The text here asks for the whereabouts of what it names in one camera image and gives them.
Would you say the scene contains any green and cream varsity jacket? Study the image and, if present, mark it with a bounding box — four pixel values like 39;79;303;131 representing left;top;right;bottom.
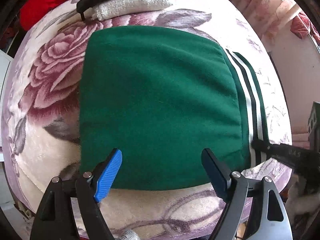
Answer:
80;26;268;191

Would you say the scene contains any floral plush bed blanket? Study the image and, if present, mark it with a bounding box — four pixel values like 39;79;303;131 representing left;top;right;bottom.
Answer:
5;0;291;239

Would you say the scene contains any pink floral pillow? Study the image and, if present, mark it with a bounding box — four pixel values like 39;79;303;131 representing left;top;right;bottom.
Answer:
290;11;320;46

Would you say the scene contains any white drawer cabinet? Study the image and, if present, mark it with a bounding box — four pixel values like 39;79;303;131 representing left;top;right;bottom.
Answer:
1;50;14;164

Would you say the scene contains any white fuzzy folded garment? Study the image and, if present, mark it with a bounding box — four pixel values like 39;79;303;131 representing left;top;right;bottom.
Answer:
92;0;172;21

